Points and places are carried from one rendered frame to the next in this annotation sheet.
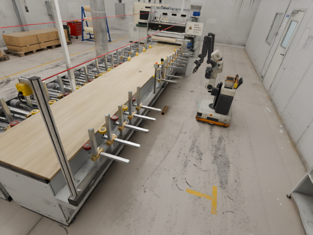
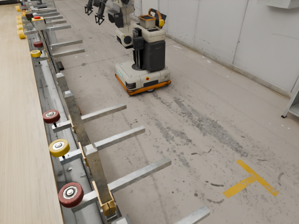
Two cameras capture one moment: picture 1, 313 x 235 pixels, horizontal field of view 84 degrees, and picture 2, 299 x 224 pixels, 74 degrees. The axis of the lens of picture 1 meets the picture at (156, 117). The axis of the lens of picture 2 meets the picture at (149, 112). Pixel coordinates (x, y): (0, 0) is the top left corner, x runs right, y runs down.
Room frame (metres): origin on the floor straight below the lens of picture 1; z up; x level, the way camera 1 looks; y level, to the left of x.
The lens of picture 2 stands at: (1.17, 0.53, 1.55)
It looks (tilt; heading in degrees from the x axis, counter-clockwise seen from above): 38 degrees down; 317
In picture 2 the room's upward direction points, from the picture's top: 2 degrees counter-clockwise
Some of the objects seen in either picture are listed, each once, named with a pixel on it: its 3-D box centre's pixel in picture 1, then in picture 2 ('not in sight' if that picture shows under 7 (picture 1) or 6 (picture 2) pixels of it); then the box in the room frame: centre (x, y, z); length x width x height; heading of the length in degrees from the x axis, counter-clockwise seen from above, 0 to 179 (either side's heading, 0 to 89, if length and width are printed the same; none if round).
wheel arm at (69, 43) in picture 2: (170, 76); (60, 45); (3.26, -0.21, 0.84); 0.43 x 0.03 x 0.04; 75
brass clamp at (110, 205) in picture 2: (122, 126); (104, 195); (1.59, 0.39, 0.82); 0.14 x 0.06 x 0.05; 165
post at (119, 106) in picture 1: (121, 122); (103, 191); (1.57, 0.39, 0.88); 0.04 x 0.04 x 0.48; 75
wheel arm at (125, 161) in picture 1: (107, 155); not in sight; (1.10, 0.42, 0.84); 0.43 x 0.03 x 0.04; 75
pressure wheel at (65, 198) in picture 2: (114, 120); (74, 199); (1.63, 0.48, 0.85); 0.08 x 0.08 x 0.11
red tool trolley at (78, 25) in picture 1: (75, 30); not in sight; (10.38, 4.84, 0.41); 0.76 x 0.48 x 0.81; 172
